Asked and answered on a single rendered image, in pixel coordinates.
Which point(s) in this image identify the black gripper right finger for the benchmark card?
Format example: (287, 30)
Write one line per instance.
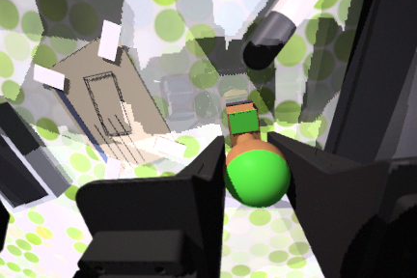
(343, 206)

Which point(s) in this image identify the tan inspection card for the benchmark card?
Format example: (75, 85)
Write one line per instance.
(106, 99)

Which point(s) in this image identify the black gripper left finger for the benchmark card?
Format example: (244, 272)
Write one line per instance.
(193, 200)

